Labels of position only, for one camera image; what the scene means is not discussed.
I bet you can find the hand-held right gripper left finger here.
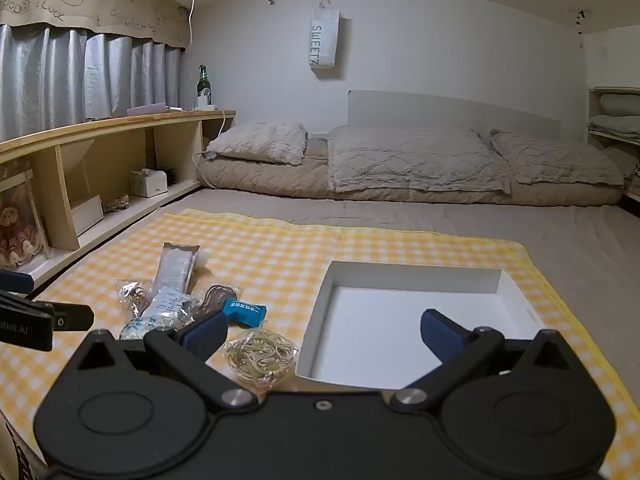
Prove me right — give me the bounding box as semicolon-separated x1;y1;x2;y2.
67;309;256;410

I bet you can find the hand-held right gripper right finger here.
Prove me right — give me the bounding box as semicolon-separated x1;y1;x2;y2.
391;308;582;410

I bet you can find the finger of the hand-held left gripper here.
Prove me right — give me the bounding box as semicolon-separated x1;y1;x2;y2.
50;302;95;332
0;270;35;295

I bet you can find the clear bag of brown cord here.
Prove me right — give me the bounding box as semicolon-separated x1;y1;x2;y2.
192;284;243;319

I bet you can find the white and blue printed pouch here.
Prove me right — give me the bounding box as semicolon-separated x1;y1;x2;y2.
120;286;201;341

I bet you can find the blue plastic packet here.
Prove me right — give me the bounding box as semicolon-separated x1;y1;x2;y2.
222;297;269;330

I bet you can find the clear bag of beige bands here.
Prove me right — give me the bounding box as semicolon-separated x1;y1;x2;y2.
222;329;301;391

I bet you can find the clear bag of hair ties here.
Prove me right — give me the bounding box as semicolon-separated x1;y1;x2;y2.
114;278;156;317

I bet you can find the long grey packet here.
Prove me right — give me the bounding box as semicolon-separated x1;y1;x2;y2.
151;242;201;293

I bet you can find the white shallow cardboard box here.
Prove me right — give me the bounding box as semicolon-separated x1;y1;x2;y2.
295;260;546;393

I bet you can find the framed bear picture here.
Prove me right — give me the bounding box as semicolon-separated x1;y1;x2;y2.
0;170;51;272

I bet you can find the white board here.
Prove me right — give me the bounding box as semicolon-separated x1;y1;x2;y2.
70;195;105;236

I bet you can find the yellow checkered blanket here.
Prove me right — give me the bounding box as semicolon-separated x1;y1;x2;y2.
0;208;626;480

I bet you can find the brown printed cardboard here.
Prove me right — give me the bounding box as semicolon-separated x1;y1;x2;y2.
0;410;47;480

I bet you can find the white tissue box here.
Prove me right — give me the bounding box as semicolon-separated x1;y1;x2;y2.
129;169;169;199

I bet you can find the beige rolled duvet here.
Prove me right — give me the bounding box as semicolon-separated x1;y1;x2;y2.
196;139;626;207

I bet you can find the wooden shelf unit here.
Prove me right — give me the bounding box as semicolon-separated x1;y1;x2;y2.
0;109;237;292

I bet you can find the middle beige pillow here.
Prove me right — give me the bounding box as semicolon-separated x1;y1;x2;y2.
326;125;512;195

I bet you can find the fuzzy beige pillow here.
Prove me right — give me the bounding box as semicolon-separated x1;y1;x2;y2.
206;121;308;166

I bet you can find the quilted beige pillow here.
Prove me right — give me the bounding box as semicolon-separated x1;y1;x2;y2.
490;129;625;186

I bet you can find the grey curtain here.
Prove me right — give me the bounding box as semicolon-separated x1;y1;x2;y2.
0;22;183;135

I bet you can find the white headboard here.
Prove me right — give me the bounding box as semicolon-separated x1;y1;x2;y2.
347;90;562;141

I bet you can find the wooden side shelf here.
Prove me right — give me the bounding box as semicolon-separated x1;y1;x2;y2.
587;87;640;211

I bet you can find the green glass bottle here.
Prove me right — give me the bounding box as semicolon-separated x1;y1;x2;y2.
196;64;213;109

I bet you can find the folded pale bedding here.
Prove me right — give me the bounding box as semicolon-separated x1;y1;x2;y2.
590;94;640;142

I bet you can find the brown paper valance with drawings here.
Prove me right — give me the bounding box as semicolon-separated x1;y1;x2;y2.
0;0;194;52

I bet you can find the white hanging bag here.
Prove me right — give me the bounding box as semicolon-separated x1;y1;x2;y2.
305;0;342;81

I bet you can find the white power cable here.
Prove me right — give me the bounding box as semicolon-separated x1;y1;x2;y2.
192;108;227;162

